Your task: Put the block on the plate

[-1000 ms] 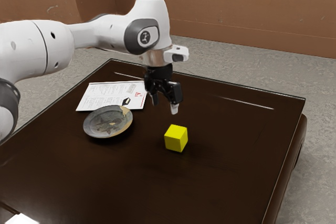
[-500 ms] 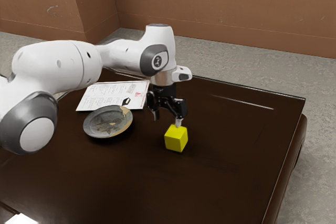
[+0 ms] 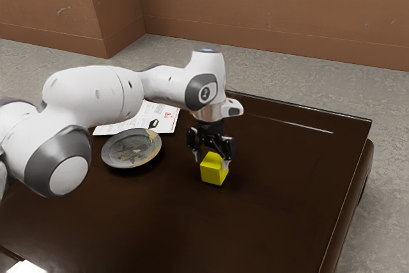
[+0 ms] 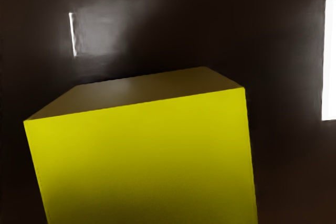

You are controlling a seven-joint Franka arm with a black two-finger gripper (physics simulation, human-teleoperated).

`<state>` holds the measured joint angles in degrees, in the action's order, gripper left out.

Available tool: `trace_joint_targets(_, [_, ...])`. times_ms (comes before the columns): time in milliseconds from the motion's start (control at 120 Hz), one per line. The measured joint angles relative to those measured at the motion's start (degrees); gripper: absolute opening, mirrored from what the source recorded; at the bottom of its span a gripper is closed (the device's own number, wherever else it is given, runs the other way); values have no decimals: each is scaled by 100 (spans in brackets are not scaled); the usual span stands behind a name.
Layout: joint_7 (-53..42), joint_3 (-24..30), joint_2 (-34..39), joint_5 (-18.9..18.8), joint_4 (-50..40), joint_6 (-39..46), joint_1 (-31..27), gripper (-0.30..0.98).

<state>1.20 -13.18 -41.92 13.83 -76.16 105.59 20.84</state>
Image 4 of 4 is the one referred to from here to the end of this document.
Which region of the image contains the yellow block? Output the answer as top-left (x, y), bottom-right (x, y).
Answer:
top-left (23, 66), bottom-right (259, 224)

